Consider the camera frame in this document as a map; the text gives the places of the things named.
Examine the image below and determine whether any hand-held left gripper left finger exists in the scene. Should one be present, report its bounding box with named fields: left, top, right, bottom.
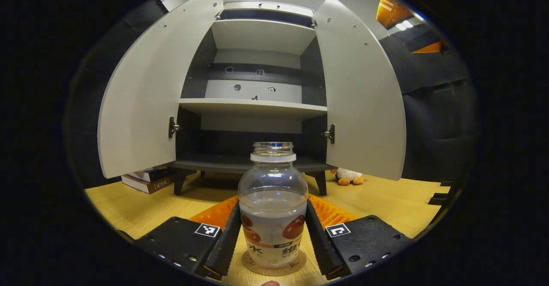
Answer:
left=133, top=195, right=243, bottom=280

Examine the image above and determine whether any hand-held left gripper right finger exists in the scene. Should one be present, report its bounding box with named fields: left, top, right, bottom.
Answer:
left=305, top=193, right=414, bottom=280

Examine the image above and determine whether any round cork coaster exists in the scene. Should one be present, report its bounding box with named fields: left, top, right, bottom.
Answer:
left=241, top=250, right=307, bottom=277

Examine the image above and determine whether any clear bottle with red label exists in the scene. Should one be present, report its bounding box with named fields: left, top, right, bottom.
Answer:
left=238, top=142, right=308, bottom=269

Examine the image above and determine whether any grey cabinet door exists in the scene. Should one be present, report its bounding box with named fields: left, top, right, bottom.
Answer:
left=98, top=0, right=224, bottom=179
left=313, top=0, right=407, bottom=181

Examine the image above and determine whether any grey cabinet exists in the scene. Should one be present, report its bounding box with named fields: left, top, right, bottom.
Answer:
left=167, top=1, right=337, bottom=196

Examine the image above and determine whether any small ceiling light panel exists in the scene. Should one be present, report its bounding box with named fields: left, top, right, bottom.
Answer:
left=395, top=18, right=425, bottom=31

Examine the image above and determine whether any black backdrop cloth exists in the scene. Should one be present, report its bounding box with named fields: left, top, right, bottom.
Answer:
left=64, top=0, right=479, bottom=188

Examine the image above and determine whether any penguin plush toy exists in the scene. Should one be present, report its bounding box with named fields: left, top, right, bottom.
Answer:
left=330, top=168, right=365, bottom=186

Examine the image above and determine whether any brown book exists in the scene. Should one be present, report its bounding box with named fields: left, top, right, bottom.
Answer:
left=121, top=174, right=176, bottom=194

